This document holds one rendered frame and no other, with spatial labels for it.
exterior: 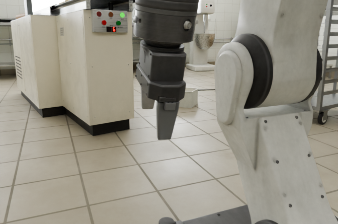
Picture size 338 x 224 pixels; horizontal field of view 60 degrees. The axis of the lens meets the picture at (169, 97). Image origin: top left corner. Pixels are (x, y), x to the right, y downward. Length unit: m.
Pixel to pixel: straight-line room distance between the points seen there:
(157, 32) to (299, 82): 0.30
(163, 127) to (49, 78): 2.25
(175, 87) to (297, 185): 0.31
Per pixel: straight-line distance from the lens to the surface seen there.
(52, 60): 2.62
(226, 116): 0.57
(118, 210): 1.26
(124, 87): 2.09
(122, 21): 2.03
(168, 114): 0.41
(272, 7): 0.54
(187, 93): 2.80
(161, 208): 1.25
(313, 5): 0.58
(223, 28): 7.03
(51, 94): 2.65
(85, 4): 1.96
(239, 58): 0.54
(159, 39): 0.39
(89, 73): 1.98
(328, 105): 2.59
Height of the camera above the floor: 0.68
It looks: 12 degrees down
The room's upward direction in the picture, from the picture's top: straight up
